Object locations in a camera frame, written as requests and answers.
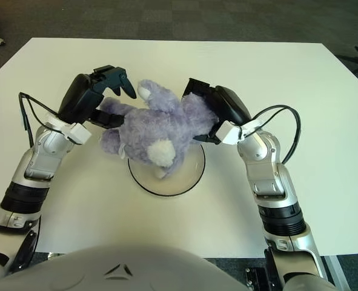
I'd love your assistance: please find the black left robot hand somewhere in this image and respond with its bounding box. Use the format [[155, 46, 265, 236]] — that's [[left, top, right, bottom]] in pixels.
[[57, 64, 137, 128]]

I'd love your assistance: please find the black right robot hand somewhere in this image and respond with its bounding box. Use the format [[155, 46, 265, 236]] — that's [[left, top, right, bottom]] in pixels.
[[181, 78, 253, 145]]

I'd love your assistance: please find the purple plush bunny doll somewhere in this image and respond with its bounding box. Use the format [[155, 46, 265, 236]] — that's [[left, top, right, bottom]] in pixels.
[[98, 79, 220, 180]]

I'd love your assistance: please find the white plate with black rim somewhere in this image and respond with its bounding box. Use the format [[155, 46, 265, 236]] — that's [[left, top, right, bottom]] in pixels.
[[127, 142, 206, 198]]

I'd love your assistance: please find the grey robot torso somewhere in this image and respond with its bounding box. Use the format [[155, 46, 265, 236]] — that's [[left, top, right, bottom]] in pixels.
[[0, 244, 252, 291]]

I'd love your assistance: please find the white table leg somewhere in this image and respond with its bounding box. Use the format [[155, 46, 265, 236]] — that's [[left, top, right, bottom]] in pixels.
[[322, 256, 345, 287]]

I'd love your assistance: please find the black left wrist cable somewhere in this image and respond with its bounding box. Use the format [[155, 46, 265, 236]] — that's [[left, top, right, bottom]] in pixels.
[[18, 92, 60, 146]]

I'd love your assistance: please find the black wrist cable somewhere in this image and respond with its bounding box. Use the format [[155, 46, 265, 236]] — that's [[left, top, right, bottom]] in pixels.
[[240, 104, 302, 166], [18, 92, 60, 146]]

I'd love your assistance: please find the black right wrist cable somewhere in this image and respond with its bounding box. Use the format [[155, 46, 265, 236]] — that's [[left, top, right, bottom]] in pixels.
[[240, 104, 302, 166]]

